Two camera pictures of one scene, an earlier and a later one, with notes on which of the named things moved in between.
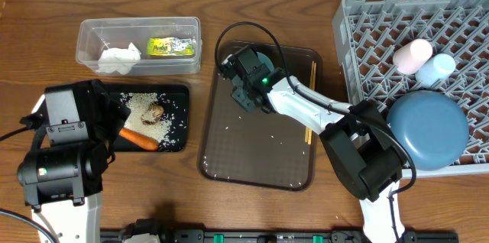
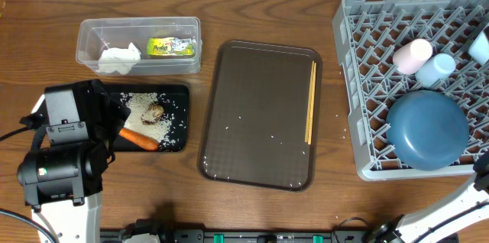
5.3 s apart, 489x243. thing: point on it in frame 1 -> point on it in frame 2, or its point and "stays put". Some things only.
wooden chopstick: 309,133 stays put
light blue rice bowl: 265,59 -> 479,49
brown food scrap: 153,115 stays put
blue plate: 432,124 stays put
